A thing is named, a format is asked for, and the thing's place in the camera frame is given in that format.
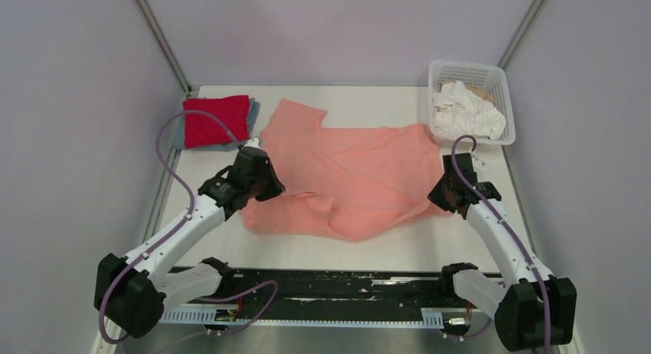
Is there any salmon pink t-shirt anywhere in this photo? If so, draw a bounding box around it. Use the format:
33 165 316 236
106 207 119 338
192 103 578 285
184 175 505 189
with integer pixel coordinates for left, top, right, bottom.
240 99 443 242

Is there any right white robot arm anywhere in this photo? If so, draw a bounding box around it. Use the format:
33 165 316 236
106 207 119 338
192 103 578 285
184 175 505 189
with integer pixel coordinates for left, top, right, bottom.
428 153 577 352

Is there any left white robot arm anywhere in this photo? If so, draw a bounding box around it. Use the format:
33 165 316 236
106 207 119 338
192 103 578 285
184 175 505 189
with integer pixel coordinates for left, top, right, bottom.
94 138 285 338

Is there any folded red t-shirt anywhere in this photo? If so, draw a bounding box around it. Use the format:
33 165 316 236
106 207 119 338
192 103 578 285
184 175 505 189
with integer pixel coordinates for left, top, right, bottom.
181 95 251 149

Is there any crumpled white t-shirt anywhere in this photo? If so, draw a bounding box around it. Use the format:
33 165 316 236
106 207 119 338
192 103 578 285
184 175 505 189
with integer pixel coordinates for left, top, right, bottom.
431 89 507 140

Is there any folded teal t-shirt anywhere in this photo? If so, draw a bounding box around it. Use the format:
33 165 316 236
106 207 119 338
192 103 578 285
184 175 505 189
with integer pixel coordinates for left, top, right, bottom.
172 94 259 152

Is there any white plastic laundry basket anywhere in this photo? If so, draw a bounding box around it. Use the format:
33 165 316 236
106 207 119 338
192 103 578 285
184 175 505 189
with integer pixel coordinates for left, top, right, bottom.
428 60 516 150

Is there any beige t-shirt in basket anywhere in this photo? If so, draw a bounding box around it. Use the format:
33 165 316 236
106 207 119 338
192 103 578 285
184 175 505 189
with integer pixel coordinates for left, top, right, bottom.
440 80 495 104

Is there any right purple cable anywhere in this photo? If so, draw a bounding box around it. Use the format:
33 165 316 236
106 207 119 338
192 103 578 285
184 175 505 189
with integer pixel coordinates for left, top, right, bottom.
440 134 552 354

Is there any purple cable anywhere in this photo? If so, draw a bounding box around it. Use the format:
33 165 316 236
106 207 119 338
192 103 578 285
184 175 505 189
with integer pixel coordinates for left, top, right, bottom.
97 110 279 346
440 134 552 354

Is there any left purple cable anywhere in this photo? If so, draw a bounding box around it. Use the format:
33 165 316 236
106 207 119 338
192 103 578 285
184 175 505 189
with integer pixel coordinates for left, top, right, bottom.
97 110 279 346

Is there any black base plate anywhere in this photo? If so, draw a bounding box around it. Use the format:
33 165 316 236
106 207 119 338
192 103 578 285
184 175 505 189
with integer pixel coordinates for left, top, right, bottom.
212 268 469 323

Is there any aluminium frame rail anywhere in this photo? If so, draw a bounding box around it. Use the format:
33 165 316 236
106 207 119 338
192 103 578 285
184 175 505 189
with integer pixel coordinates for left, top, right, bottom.
157 271 504 329

